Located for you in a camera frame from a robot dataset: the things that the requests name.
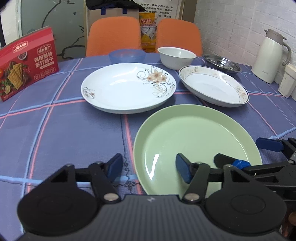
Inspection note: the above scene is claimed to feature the green plate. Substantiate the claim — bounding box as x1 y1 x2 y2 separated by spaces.
133 104 262 196

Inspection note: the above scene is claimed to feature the white gold-rimmed plate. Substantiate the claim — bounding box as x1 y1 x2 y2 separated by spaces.
179 65 249 108

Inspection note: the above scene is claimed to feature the large white floral plate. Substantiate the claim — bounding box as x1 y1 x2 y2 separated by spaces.
81 63 177 114

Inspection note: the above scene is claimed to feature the stainless steel bowl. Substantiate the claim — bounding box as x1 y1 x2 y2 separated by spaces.
202 54 242 74

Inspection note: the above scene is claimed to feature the white bowl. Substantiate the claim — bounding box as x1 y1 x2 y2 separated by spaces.
158 47 197 70

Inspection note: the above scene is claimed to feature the blue plastic bowl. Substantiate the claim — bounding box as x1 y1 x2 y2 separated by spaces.
108 49 146 64

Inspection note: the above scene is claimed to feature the white cup with lid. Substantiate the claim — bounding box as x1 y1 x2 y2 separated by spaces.
278 64 296 98

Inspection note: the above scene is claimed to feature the blue plaid tablecloth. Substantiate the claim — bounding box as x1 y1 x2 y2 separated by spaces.
1 54 295 240

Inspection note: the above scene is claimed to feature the white thermos jug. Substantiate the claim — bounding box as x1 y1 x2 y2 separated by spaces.
251 29 292 84

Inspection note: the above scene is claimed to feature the right orange chair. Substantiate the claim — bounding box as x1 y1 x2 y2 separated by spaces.
156 19 203 57

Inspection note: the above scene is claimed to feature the orange chair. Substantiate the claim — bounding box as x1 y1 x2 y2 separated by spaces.
86 16 142 57
156 19 203 57

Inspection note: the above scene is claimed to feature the red cracker box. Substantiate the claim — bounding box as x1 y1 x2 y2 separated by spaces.
0 27 59 101

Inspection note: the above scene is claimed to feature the left orange chair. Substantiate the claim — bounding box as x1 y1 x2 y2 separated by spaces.
86 16 142 57

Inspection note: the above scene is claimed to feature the yellow snack bag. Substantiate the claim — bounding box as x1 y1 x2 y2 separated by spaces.
139 12 158 53

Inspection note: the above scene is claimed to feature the cardboard box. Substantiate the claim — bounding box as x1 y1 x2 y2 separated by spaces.
84 4 139 45

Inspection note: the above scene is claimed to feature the black cloth on box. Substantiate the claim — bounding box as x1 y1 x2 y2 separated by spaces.
85 0 145 12

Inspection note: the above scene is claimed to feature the wall poster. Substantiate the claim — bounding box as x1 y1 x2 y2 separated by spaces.
135 0 185 20

